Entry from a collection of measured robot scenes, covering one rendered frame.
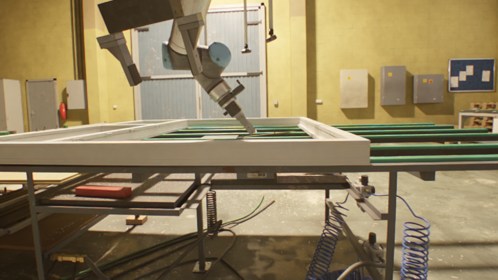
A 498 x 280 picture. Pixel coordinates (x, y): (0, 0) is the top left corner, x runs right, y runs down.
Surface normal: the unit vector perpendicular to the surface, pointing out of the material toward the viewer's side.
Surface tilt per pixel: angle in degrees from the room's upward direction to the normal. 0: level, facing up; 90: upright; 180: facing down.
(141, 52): 90
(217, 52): 69
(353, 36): 90
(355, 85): 90
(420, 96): 90
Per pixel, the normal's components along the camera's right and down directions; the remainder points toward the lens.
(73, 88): -0.07, 0.07
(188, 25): -0.11, 0.47
